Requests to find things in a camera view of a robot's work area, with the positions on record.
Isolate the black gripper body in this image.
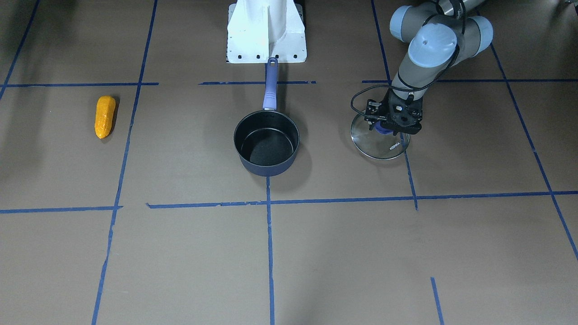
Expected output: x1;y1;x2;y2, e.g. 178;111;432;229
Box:
382;90;423;135

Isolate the glass pot lid blue knob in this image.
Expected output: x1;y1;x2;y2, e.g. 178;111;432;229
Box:
350;115;410;160

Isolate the yellow corn cob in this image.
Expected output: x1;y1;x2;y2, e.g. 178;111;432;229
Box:
94;95;116;139

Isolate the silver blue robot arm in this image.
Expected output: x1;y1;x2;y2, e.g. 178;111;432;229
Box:
379;0;494;135

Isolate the dark blue saucepan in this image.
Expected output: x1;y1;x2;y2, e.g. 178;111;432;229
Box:
233;57;301;177

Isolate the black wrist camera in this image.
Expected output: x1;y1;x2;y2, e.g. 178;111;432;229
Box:
364;99;385;124

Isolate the white mounting post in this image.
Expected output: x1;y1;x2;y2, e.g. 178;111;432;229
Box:
226;0;308;64

